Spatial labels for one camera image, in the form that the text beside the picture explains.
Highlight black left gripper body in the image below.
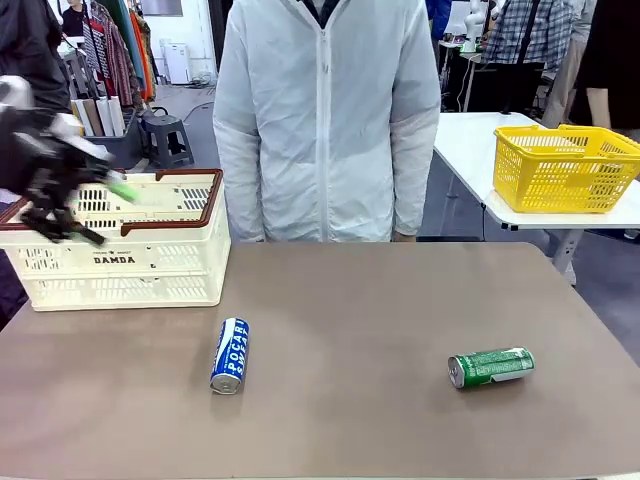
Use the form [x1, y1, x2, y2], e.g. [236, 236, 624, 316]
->
[0, 106, 115, 202]

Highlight green soda can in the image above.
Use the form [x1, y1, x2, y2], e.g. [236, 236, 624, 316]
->
[447, 346, 537, 391]

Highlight person's left forearm white sleeve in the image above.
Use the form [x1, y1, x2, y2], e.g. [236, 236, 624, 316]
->
[389, 112, 442, 239]

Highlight person's right forearm white sleeve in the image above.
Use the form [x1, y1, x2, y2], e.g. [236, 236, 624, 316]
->
[213, 114, 266, 244]

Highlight yellow plastic shopping basket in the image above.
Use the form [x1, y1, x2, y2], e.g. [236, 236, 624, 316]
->
[493, 123, 640, 215]

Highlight dark gray storage bin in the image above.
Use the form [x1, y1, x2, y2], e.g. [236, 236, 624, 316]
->
[82, 112, 146, 171]

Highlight cream paper roll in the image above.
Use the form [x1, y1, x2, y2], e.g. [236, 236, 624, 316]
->
[70, 98, 87, 137]

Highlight brown paper roll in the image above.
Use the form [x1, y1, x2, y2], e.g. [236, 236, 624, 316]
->
[82, 97, 100, 137]

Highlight gray plastic stool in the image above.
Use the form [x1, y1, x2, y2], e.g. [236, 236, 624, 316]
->
[142, 113, 196, 170]

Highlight white paper roll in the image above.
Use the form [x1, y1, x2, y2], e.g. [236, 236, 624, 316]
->
[108, 95, 126, 137]
[95, 96, 114, 137]

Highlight dark fabric item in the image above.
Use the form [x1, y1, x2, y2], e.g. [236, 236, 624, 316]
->
[0, 249, 30, 332]

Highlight bystander in black jacket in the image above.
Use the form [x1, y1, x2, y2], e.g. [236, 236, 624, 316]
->
[0, 0, 72, 116]

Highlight checkered hanging garment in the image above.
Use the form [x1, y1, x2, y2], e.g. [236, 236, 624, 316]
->
[81, 0, 145, 109]

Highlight orange hanging garment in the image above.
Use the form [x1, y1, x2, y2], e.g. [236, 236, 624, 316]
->
[128, 8, 155, 102]

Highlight small white cabinet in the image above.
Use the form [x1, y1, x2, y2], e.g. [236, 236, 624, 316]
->
[164, 42, 192, 86]

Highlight blue white Pocari Sweat can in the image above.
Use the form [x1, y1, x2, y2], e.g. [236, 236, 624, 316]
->
[209, 317, 252, 396]

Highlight person in white jacket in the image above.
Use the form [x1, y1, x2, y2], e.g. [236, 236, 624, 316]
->
[213, 0, 442, 244]

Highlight white side table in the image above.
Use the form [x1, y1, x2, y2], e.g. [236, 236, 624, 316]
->
[432, 111, 640, 287]

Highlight bystander in plaid shirt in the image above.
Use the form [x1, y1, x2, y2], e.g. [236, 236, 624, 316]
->
[481, 0, 589, 129]

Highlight bystander in black dress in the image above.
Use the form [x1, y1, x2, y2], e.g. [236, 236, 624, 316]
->
[574, 0, 640, 130]

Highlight white slotted basket brown handles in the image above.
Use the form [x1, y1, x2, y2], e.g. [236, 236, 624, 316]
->
[0, 168, 232, 312]

